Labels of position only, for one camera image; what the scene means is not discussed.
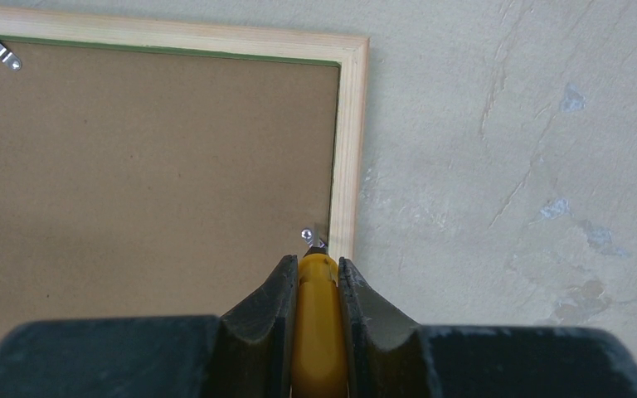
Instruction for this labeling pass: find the metal frame clip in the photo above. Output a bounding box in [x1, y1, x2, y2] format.
[300, 227, 327, 248]
[0, 41, 22, 71]

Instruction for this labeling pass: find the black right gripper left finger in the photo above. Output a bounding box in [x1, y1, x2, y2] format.
[200, 255, 299, 397]

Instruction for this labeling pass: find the yellow handled screwdriver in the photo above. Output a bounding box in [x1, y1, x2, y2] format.
[291, 247, 348, 397]

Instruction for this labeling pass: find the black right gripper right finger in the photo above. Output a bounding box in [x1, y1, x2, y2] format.
[338, 257, 443, 397]

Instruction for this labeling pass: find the green wooden picture frame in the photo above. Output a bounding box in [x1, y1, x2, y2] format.
[0, 8, 369, 341]

